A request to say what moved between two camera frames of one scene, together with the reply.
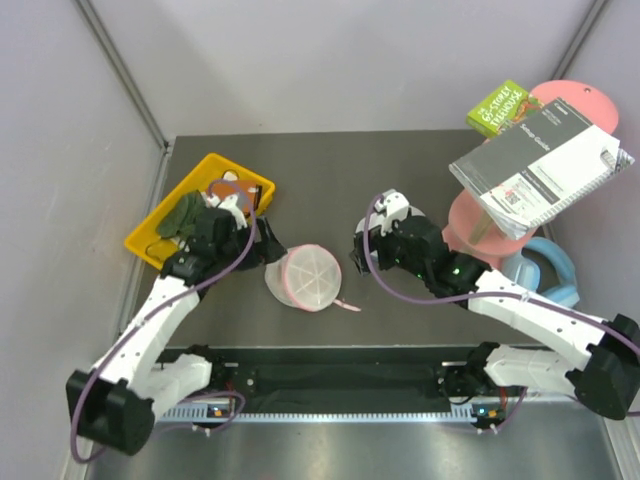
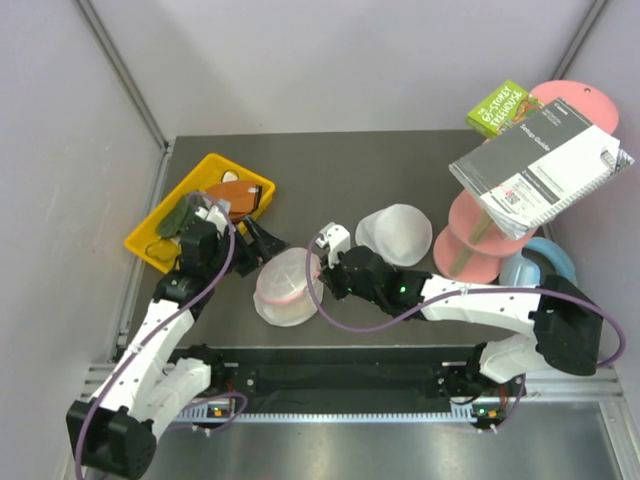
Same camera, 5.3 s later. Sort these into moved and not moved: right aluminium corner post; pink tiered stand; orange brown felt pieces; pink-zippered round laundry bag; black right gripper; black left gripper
Moved: black right gripper; pink-zippered round laundry bag
Not moved: pink tiered stand; right aluminium corner post; black left gripper; orange brown felt pieces
